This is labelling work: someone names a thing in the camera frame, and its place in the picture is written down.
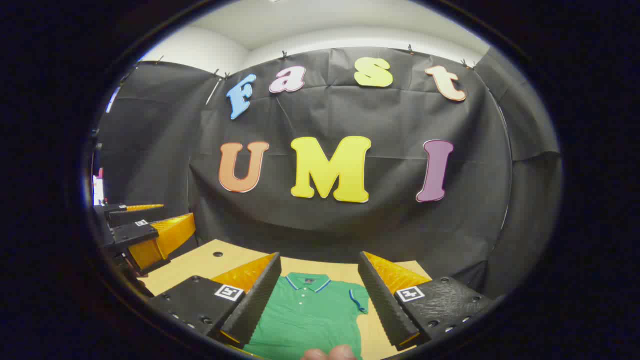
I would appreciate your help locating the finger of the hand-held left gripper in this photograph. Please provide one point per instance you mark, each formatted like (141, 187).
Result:
(132, 234)
(117, 207)

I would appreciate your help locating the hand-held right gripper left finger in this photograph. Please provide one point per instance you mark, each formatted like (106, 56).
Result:
(255, 305)

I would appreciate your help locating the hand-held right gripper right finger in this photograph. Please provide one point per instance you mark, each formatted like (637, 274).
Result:
(382, 305)

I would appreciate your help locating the green T-shirt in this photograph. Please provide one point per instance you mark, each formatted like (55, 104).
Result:
(310, 320)

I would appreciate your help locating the black backdrop cloth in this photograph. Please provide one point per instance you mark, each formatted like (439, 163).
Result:
(400, 225)

